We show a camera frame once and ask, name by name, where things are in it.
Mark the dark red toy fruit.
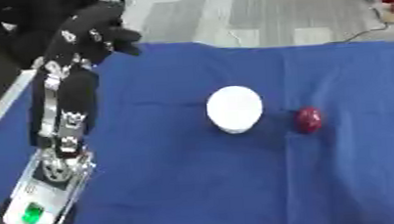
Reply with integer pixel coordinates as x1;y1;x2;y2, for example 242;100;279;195
292;106;326;135

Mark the black floor cable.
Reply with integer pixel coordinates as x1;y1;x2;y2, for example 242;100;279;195
328;4;394;44

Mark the white round bowl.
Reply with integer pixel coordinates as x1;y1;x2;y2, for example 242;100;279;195
203;83;267;137

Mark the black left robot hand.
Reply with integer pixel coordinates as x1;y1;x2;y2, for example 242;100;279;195
21;1;152;160

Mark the white floor cable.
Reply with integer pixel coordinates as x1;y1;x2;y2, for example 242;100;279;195
224;28;247;49

